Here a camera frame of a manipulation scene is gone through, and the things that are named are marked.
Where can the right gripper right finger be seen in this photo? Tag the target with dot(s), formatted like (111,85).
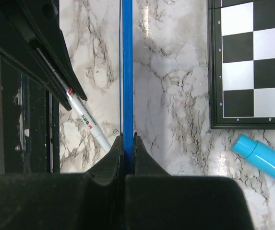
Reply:
(156,200)

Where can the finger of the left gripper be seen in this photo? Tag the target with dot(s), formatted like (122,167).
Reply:
(15,34)
(49,43)

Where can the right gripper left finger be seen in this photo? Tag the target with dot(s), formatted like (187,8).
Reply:
(65,201)

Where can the black white chessboard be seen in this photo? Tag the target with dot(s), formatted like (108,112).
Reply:
(241,42)

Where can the blue framed whiteboard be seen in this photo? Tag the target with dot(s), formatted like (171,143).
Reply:
(126,81)

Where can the white green marker pen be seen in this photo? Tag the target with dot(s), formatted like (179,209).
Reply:
(78,106)

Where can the light blue cylinder tube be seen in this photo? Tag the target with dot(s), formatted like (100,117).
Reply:
(256,153)

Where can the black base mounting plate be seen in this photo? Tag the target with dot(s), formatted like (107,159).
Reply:
(31,124)

